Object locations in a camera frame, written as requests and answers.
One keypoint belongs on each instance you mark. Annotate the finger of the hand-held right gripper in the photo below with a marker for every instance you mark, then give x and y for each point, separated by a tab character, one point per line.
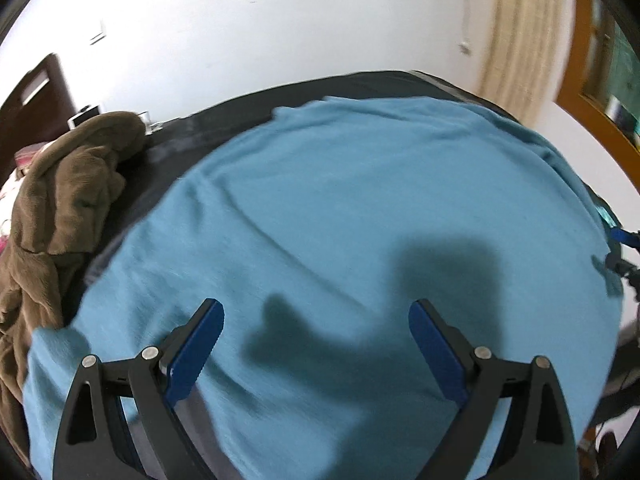
625	270
622	236

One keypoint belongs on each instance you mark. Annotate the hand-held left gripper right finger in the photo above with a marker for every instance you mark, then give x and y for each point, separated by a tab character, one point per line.
440	355

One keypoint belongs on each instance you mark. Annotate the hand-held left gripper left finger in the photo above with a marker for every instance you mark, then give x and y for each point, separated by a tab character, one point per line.
197	355

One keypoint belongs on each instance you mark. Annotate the blue knit sweater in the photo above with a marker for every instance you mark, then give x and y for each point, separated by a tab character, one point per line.
350	200

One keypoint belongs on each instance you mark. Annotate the brown fleece garment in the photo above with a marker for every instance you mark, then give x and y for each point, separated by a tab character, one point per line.
65	195

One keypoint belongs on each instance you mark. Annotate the beige curtain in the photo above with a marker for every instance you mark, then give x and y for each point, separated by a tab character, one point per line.
525	35

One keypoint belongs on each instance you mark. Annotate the black table cloth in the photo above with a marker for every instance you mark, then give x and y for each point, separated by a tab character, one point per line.
210	125

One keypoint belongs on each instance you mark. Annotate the striped pink pillow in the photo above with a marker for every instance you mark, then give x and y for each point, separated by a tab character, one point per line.
27	160

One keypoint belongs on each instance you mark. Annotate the white tablet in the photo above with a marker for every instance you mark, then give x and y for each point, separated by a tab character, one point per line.
82	119

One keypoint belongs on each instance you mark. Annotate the dark wooden headboard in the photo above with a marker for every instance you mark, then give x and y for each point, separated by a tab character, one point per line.
35	105

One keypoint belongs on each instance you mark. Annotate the wooden window frame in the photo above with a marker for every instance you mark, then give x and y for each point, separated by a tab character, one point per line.
575	75

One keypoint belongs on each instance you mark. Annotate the white light switch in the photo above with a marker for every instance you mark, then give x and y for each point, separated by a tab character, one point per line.
98	35

